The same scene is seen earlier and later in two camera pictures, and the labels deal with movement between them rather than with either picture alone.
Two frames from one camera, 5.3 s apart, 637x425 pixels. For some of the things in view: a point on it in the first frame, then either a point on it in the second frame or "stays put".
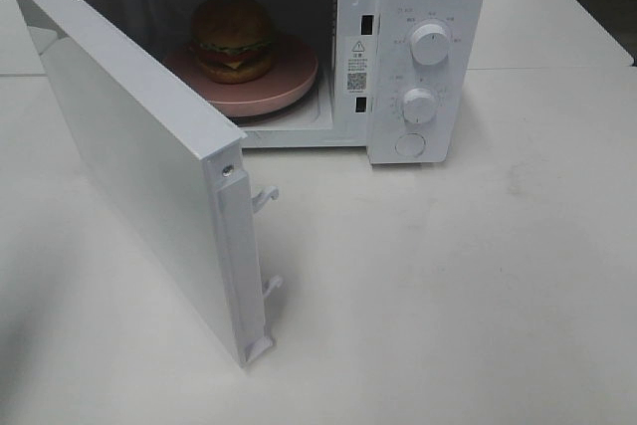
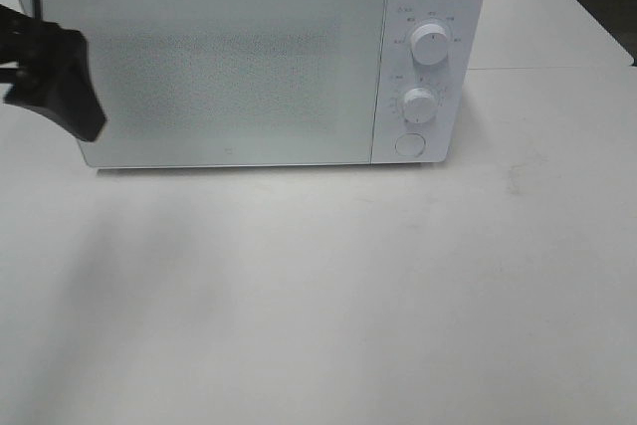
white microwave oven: x=376 y=49 stays put
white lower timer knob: x=419 y=106 stays put
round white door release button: x=410 y=144 stays put
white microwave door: x=182 y=160 → x=228 y=70
